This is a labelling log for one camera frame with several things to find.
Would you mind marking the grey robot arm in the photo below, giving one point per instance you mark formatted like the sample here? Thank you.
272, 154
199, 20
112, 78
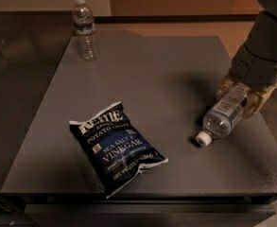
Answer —
262, 39

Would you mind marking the dark glass side table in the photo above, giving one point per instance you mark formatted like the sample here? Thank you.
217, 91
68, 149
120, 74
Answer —
31, 47

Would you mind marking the blue Kettle chips bag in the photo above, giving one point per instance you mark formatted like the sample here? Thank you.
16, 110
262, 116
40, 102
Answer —
117, 150

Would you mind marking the clear water bottle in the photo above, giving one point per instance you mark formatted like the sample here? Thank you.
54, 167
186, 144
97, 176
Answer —
84, 24

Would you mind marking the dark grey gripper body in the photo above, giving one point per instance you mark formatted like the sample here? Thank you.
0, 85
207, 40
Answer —
257, 70

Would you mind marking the blue label plastic bottle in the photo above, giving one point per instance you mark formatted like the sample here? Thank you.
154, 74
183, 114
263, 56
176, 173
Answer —
225, 114

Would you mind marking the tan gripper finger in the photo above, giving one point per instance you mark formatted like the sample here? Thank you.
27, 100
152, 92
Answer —
228, 81
255, 100

